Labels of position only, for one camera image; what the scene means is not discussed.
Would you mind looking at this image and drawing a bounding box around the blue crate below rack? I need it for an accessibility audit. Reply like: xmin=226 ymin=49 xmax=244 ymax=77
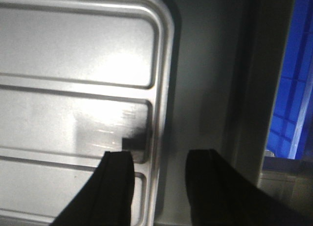
xmin=266 ymin=0 xmax=313 ymax=159

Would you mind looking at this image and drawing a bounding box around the silver ribbed metal tray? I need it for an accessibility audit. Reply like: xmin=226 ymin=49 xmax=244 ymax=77
xmin=0 ymin=0 xmax=175 ymax=226

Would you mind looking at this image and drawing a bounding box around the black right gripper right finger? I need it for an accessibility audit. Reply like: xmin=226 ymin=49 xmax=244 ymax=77
xmin=185 ymin=149 xmax=313 ymax=226

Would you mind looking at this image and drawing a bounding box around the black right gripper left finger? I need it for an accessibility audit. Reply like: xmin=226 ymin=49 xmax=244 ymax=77
xmin=52 ymin=151 xmax=134 ymax=226

